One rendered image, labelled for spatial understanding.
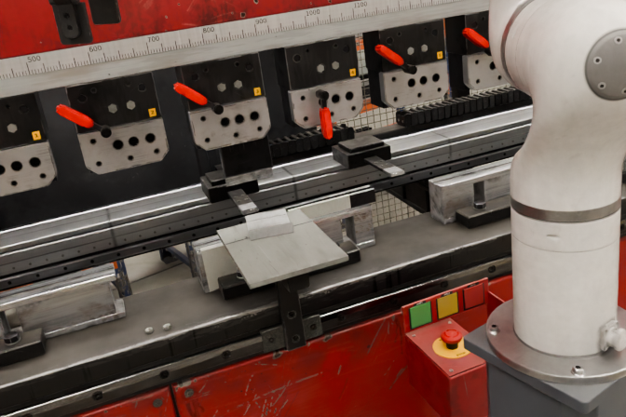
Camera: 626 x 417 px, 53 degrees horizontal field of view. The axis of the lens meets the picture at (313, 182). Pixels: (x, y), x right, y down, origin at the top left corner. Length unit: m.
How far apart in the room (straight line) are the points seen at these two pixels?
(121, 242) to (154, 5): 0.61
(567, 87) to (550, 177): 0.13
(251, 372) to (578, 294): 0.72
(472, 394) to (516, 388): 0.37
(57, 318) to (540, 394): 0.89
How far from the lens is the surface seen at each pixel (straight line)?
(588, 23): 0.63
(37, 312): 1.32
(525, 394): 0.85
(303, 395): 1.37
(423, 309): 1.27
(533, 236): 0.76
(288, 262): 1.10
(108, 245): 1.55
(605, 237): 0.76
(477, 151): 1.81
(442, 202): 1.47
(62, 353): 1.28
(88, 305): 1.31
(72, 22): 0.68
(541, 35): 0.66
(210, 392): 1.30
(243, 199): 1.42
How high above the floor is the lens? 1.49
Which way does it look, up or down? 19 degrees down
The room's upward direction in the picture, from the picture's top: 8 degrees counter-clockwise
